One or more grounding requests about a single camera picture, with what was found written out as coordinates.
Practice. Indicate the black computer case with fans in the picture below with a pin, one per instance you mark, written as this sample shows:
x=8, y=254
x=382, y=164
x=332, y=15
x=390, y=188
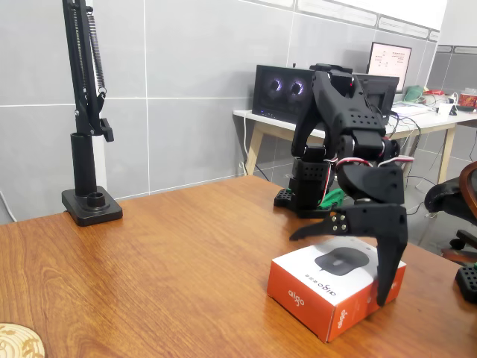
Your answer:
x=272, y=93

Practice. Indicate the white desk with wooden legs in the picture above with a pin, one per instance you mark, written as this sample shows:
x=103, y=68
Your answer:
x=272, y=127

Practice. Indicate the red tin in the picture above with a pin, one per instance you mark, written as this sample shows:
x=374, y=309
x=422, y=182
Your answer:
x=467, y=100

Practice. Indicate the black office chair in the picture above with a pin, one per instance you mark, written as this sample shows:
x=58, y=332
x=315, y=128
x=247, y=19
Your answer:
x=447, y=201

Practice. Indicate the orange white mouse box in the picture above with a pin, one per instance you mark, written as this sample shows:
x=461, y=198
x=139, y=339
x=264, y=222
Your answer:
x=309, y=283

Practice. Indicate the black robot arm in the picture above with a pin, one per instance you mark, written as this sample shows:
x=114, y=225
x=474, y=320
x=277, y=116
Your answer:
x=335, y=108

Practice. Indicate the green cloth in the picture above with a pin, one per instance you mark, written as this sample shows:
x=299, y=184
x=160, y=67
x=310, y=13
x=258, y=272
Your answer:
x=414, y=94

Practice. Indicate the black perforated arm base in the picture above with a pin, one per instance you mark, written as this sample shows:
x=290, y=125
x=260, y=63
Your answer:
x=467, y=279

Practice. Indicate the round wooden coaster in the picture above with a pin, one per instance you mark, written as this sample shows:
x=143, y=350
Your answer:
x=18, y=343

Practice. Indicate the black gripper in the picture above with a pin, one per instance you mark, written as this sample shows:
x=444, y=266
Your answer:
x=387, y=220

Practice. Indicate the green table clamp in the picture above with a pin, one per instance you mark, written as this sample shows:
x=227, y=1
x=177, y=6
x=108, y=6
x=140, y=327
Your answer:
x=331, y=199

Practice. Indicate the small white box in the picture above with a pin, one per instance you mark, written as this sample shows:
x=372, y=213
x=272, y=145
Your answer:
x=445, y=109

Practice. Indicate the black desk stand base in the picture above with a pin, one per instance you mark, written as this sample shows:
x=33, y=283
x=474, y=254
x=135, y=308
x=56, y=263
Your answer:
x=93, y=212

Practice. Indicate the black monitor back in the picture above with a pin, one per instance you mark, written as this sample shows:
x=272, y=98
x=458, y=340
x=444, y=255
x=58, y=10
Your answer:
x=380, y=97

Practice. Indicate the monitor with white screen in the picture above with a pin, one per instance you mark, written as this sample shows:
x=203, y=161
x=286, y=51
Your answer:
x=389, y=61

